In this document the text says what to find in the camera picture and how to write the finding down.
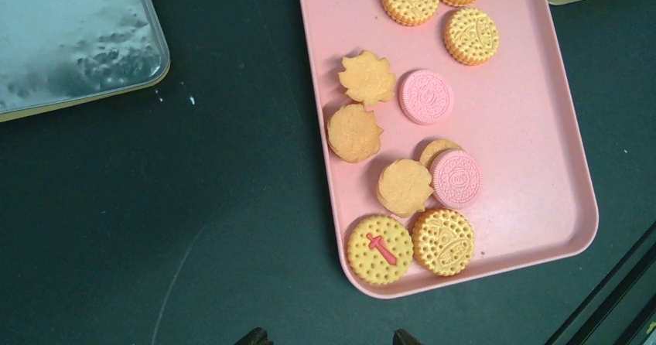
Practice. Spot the pink plastic tray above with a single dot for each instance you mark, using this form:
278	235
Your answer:
513	114

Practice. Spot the pink sandwich cookie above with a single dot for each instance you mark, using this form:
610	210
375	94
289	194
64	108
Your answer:
426	98
456	179

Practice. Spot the yellow biscuit red cross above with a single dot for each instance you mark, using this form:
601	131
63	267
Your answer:
380	250

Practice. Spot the silver metal tin lid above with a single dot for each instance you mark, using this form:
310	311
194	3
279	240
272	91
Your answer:
60	53

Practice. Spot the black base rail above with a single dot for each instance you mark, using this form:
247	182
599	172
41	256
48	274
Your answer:
621	309

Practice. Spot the flower-shaped tan cookie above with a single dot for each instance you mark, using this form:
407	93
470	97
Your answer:
367	79

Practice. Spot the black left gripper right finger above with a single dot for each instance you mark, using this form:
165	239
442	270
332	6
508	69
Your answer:
404	337

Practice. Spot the round swirl tan cookie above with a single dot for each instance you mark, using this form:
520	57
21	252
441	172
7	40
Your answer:
353	133

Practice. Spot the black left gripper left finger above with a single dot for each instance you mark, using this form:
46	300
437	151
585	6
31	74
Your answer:
257	336

